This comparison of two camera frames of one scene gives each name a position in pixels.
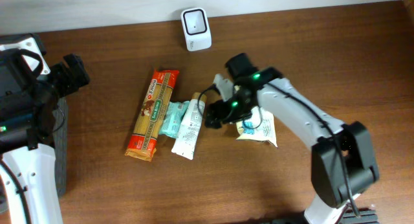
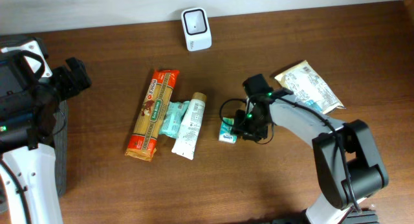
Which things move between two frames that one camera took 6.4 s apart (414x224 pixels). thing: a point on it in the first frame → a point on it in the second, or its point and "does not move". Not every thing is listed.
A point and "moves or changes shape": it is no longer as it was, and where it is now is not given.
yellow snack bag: x=260 y=127 moves or changes shape
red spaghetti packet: x=152 y=115 does not move
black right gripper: x=223 y=111 → x=246 y=127
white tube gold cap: x=187 y=136 does not move
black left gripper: x=68 y=76 does not move
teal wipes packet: x=174 y=113 does not move
